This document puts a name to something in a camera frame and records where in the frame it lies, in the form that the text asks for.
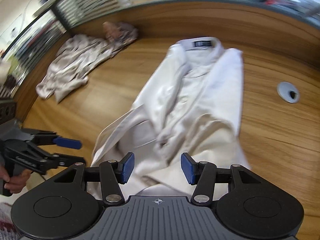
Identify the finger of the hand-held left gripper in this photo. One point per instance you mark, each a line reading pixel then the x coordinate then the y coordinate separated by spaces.
pixel 67 160
pixel 67 142

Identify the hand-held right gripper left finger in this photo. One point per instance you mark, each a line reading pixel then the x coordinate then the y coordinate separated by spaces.
pixel 127 168

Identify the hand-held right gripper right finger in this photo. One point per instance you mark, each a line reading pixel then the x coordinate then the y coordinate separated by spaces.
pixel 190 168

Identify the white satin shirt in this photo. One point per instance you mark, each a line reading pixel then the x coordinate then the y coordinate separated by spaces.
pixel 200 92

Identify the person's left hand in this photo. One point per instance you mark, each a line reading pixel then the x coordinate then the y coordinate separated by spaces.
pixel 18 182

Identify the cream satin shirt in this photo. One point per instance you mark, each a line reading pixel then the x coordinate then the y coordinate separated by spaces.
pixel 72 65

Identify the brown grey patterned cloth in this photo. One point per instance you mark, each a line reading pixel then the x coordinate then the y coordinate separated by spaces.
pixel 120 35

